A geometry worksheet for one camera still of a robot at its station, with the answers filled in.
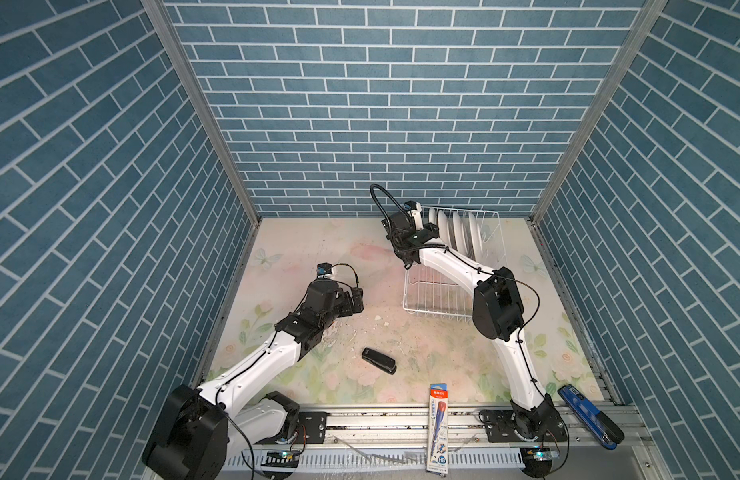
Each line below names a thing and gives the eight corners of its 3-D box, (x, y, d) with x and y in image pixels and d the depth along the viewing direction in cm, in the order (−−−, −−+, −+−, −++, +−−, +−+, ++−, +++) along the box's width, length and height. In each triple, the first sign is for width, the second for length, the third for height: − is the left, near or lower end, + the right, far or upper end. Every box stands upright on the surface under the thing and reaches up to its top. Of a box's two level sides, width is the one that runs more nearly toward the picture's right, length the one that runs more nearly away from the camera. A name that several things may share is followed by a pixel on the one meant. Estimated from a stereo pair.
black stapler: (361, 359, 87) (360, 354, 84) (366, 350, 89) (366, 344, 86) (393, 376, 84) (394, 371, 81) (398, 365, 86) (399, 360, 83)
